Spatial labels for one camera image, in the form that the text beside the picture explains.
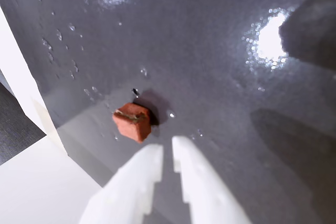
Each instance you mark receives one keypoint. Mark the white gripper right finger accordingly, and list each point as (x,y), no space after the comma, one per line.
(207,192)

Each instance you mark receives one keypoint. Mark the red cube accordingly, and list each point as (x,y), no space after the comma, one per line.
(132,125)

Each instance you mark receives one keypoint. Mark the white board panel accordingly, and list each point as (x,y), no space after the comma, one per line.
(39,182)

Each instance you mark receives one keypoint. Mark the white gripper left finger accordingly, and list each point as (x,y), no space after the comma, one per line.
(126,190)

